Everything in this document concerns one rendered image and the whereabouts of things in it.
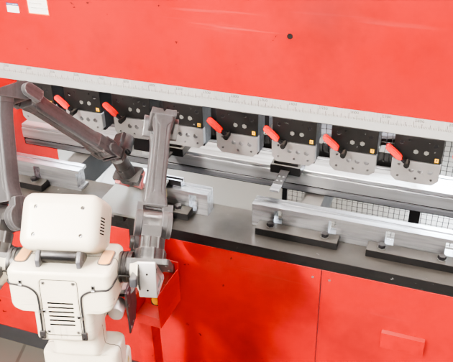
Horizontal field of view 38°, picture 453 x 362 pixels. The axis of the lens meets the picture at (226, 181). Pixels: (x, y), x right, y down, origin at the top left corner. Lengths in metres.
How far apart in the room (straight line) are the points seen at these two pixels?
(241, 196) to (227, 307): 1.70
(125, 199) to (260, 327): 0.72
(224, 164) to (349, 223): 0.62
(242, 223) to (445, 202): 0.75
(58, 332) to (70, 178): 1.01
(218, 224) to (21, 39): 0.98
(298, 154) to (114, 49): 0.72
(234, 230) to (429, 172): 0.73
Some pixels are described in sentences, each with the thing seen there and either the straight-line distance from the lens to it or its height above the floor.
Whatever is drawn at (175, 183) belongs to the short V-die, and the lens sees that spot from 2.52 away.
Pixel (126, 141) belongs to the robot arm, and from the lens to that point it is 2.35.
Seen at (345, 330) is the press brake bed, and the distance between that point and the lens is 2.51.
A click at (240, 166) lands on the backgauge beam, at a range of 2.67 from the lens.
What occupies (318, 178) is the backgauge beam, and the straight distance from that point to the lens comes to 2.59.
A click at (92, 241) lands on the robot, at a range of 1.73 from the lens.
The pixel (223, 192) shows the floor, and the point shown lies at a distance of 4.26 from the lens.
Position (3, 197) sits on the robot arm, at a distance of 1.98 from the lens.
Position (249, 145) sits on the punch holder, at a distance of 2.29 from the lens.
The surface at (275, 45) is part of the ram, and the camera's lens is 2.11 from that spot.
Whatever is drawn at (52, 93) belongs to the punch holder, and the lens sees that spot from 2.56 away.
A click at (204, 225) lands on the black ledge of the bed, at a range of 2.47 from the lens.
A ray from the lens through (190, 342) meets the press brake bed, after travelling 2.83.
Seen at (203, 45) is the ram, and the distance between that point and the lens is 2.19.
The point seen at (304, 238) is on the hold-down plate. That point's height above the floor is 0.90.
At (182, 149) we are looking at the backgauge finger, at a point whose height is 1.02.
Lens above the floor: 2.32
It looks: 32 degrees down
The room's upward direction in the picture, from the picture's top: 1 degrees counter-clockwise
